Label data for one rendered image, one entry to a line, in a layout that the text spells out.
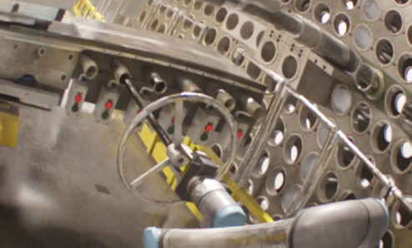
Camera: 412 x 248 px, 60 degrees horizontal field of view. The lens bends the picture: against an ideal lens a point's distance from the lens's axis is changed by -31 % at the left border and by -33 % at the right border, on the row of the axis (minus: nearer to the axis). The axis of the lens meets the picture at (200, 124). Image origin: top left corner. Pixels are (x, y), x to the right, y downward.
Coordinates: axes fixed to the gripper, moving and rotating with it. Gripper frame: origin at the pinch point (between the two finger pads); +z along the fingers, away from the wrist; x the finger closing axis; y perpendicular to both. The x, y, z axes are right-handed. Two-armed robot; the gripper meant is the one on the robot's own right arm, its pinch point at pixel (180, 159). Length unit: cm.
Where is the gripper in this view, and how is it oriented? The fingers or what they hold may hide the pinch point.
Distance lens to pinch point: 145.3
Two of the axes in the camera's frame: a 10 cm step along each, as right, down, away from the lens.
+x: -5.0, 8.3, 2.3
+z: -4.1, -4.6, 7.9
